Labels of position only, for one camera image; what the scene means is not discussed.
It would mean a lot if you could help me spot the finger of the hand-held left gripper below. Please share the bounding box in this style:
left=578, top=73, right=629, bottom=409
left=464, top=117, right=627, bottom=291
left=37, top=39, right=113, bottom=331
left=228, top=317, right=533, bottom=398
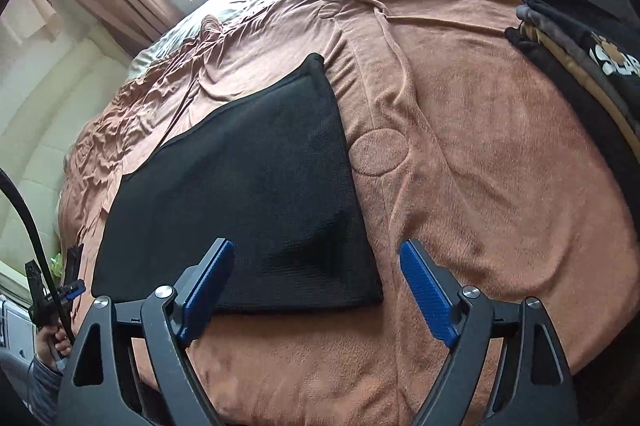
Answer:
left=47, top=280, right=86, bottom=305
left=62, top=243, right=86, bottom=285

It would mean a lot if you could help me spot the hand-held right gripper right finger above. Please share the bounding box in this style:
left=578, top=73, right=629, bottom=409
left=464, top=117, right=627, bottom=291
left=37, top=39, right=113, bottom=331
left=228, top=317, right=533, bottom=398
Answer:
left=399, top=239, right=586, bottom=426

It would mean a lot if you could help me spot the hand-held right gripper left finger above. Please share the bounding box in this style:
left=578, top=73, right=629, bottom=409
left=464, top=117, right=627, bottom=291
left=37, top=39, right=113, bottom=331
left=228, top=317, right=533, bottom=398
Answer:
left=56, top=237, right=236, bottom=426

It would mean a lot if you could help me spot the black knit garment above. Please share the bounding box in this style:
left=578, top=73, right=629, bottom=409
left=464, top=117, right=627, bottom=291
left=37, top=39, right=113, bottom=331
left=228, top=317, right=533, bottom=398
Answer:
left=91, top=52, right=385, bottom=314

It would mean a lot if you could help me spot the person's left forearm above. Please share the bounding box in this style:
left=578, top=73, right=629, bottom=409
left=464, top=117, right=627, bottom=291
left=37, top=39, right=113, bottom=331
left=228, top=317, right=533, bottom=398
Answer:
left=17, top=356, right=65, bottom=414

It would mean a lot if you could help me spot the stack of folded clothes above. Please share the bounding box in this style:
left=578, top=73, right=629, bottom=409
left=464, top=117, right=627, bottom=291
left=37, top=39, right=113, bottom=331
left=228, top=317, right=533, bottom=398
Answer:
left=504, top=0, right=640, bottom=229

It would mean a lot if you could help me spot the person's left hand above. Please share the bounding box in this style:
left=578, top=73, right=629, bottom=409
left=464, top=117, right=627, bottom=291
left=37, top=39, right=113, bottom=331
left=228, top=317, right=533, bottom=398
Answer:
left=34, top=323, right=77, bottom=375

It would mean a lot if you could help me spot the brown fleece blanket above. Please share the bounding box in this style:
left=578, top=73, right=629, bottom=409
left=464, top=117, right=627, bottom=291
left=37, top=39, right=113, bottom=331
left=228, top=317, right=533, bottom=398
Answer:
left=57, top=0, right=640, bottom=426

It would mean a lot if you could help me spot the cream padded headboard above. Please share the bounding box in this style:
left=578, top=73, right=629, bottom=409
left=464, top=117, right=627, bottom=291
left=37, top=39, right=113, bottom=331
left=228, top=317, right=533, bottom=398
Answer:
left=0, top=23, right=132, bottom=269

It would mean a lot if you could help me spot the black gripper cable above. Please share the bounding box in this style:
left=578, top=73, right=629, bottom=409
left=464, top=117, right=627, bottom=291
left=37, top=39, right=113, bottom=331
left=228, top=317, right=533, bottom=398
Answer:
left=0, top=168, right=78, bottom=349

